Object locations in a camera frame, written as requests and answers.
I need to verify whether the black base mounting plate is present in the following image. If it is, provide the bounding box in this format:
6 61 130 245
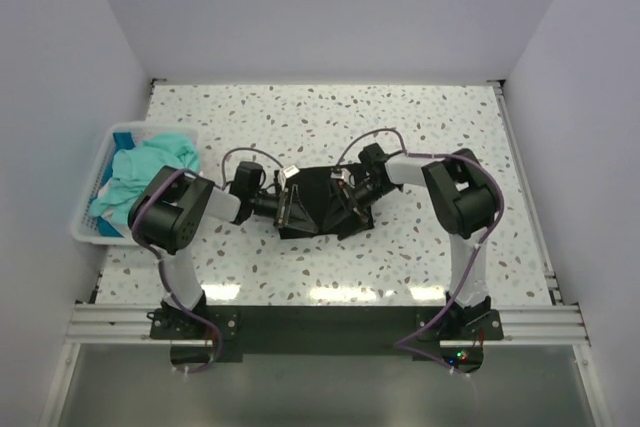
146 304 504 372

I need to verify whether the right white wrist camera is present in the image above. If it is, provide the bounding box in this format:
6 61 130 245
331 167 350 182

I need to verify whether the aluminium frame rail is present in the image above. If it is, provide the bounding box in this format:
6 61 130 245
64 303 157 345

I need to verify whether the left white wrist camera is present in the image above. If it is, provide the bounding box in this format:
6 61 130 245
278 165 300 181

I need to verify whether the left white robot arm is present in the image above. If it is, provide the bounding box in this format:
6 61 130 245
128 162 300 339

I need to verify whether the blue t shirt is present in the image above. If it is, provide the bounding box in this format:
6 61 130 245
112 131 136 153

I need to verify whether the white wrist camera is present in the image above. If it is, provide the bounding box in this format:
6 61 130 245
278 165 300 181
331 167 350 182

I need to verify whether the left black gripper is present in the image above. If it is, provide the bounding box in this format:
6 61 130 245
248 186 316 238

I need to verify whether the black t shirt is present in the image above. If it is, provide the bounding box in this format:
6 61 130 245
276 164 374 240

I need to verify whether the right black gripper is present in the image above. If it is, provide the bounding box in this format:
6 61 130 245
323 180 399 242

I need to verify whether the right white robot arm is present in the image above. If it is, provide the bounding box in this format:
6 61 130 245
322 143 505 340

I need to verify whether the teal t shirt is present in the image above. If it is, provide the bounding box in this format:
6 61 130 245
89 132 201 225

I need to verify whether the white plastic laundry basket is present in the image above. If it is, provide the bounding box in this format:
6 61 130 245
70 121 199 247

